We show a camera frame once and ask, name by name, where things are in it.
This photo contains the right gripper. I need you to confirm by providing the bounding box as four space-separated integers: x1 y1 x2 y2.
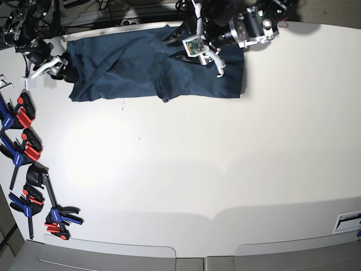
24 39 79 84

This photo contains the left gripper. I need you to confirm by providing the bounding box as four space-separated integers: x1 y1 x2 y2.
162 1 225 78

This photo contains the dark blue T-shirt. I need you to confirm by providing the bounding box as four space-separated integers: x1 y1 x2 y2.
67 25 244 102

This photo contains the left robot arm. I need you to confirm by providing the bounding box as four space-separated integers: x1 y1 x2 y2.
163 0 296 78

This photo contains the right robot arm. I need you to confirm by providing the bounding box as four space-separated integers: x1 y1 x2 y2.
1 1 78 84

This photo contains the top blue red bar clamp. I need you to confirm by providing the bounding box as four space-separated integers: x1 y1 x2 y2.
1 91 36 136

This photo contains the blue red bar clamp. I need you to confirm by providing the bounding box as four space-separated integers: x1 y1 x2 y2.
8 183 45 240
1 91 36 136
1 128 42 190

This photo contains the silver metal hook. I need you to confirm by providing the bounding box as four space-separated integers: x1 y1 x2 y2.
0 74 14 89

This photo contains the long black bar clamp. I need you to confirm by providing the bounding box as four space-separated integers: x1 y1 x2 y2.
26 164 83 240

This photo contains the left grey chair back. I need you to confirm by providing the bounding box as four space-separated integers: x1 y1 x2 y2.
9 234 204 271

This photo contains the grey chair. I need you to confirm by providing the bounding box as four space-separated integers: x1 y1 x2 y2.
9 234 204 271
205 232 360 270

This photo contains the right grey chair back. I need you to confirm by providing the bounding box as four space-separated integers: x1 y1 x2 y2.
205 232 360 270

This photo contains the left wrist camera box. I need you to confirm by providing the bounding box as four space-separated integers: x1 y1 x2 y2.
182 35 206 58

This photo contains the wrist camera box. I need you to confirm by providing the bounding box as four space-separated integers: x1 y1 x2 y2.
182 35 206 58
21 77 37 91

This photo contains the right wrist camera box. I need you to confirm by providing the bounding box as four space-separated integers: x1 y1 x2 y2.
21 77 37 91

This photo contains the aluminium frame rail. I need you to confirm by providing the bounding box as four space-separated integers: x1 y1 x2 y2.
56 7 142 28

